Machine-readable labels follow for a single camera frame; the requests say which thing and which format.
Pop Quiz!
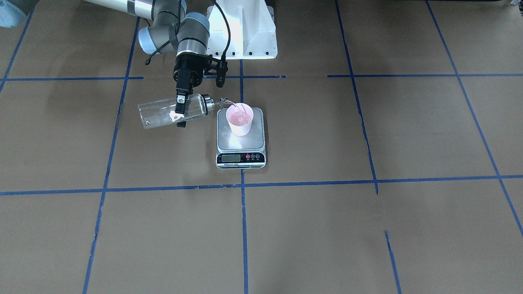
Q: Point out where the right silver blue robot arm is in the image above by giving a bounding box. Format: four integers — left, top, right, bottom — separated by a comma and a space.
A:
93, 0, 212, 128

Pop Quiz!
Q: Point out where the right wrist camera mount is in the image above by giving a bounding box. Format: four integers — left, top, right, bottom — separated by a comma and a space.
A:
203, 55, 228, 88

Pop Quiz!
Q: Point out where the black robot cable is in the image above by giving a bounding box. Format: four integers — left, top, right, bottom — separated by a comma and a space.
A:
145, 0, 232, 66

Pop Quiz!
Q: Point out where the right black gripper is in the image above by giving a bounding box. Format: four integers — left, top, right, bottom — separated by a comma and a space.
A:
172, 52, 210, 128

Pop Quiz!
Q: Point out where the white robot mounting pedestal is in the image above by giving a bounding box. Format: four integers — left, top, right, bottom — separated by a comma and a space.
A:
207, 0, 278, 60

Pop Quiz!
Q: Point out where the silver digital kitchen scale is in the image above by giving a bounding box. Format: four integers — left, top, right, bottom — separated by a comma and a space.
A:
215, 107, 267, 169

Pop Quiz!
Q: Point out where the brown paper table cover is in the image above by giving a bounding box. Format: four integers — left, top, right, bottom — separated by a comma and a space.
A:
1, 0, 522, 294

